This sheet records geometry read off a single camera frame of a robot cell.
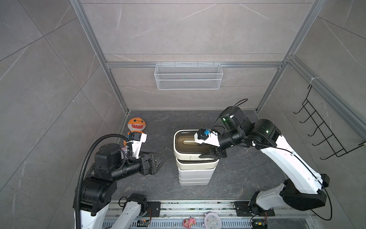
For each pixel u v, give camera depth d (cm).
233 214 73
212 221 69
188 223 67
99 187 35
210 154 48
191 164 59
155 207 73
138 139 48
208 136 45
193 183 78
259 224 70
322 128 69
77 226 33
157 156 93
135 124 100
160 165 48
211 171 65
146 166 45
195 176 71
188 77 101
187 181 78
